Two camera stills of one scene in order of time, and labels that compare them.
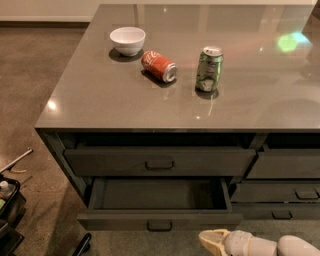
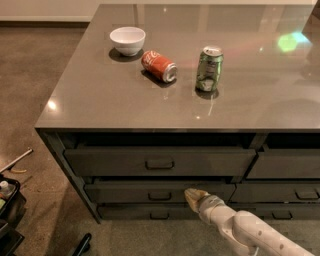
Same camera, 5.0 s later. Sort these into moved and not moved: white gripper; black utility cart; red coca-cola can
Moved: white gripper
Not moved: black utility cart; red coca-cola can
